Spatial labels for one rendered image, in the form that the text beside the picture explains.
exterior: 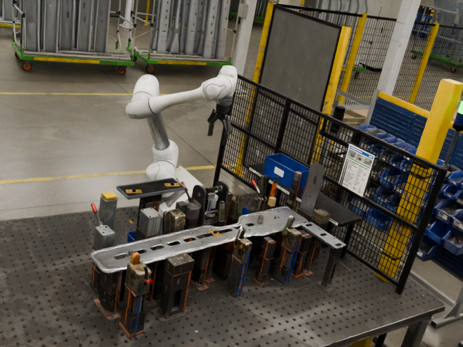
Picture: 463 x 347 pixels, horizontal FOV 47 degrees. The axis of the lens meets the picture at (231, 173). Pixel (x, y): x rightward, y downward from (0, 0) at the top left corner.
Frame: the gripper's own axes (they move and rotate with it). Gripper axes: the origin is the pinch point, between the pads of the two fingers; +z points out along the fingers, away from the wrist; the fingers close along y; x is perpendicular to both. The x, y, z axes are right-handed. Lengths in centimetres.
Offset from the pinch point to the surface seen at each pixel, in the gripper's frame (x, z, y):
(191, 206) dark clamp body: -15.5, 38.4, 6.0
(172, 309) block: -48, 72, 44
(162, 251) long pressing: -48, 46, 29
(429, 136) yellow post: 94, -21, 73
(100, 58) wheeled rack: 240, 118, -621
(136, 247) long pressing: -59, 46, 21
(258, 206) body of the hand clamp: 33, 44, 12
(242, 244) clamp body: -8, 43, 44
